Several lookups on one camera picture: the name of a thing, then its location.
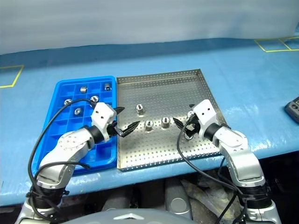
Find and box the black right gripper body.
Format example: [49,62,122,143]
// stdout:
[186,116,204,140]

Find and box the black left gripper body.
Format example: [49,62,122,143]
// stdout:
[108,120,124,138]

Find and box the blue compartment tray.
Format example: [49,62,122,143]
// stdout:
[32,75,118,176]

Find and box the perforated metal tray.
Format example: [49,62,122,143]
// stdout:
[116,68,228,172]

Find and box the crumpled grey plastic sheet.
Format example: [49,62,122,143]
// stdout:
[182,177,241,224]

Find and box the grey rounded housing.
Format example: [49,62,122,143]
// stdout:
[101,196,134,212]
[164,178,192,220]

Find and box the grey robot torso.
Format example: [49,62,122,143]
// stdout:
[60,205,195,224]

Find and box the black handheld device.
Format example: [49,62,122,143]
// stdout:
[284,95,299,124]

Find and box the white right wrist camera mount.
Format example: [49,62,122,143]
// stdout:
[192,99,221,138]

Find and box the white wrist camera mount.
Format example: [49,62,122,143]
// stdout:
[192,99,221,138]
[90,102,117,143]

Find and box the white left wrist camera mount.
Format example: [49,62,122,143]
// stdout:
[90,102,117,143]

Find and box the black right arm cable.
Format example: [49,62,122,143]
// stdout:
[176,116,248,224]

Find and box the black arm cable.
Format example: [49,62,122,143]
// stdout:
[176,116,248,224]
[27,98,99,224]

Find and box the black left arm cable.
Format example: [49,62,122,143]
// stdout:
[27,98,99,224]

